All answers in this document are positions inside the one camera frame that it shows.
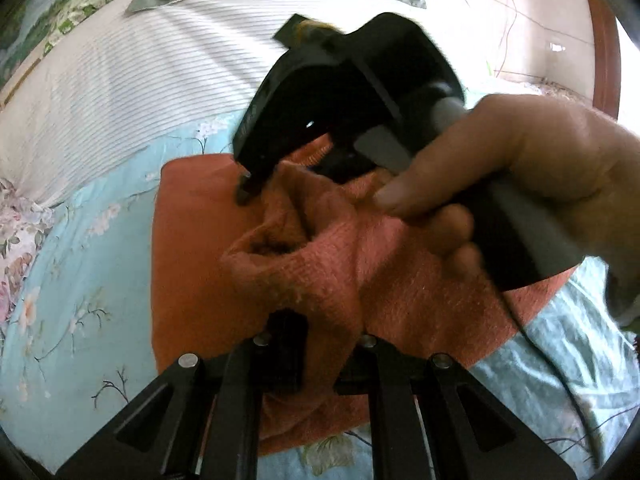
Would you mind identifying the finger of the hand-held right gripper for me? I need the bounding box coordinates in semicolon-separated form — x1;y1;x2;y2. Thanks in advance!
234;52;361;207
320;134;377;185

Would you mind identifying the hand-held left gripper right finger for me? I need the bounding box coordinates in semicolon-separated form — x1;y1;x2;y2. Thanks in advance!
332;334;576;480

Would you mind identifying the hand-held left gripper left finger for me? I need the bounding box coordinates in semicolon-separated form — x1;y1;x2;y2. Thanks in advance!
55;310;308;480

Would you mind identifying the orange knit sweater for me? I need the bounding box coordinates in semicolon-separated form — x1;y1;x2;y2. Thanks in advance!
150;135;581;456

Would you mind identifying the person's right hand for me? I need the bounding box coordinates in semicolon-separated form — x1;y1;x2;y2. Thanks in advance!
375;92;640;331

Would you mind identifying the white striped pillow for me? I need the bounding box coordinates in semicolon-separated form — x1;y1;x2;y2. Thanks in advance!
0;0;501;206

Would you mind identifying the light blue floral bedsheet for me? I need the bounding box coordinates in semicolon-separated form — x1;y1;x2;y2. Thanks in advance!
0;110;640;480

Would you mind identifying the pink floral cloth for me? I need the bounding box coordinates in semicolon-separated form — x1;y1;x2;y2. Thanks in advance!
0;177;56;326

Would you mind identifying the thin wall cable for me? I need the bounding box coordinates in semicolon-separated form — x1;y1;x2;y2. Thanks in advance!
492;0;523;78

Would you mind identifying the black cable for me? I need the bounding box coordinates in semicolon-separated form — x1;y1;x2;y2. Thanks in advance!
500;290;608;471

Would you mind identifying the brown wooden post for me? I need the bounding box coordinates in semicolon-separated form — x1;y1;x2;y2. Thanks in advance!
581;0;622;122

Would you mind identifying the landscape wall poster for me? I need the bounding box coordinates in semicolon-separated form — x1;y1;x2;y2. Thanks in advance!
0;0;151;86

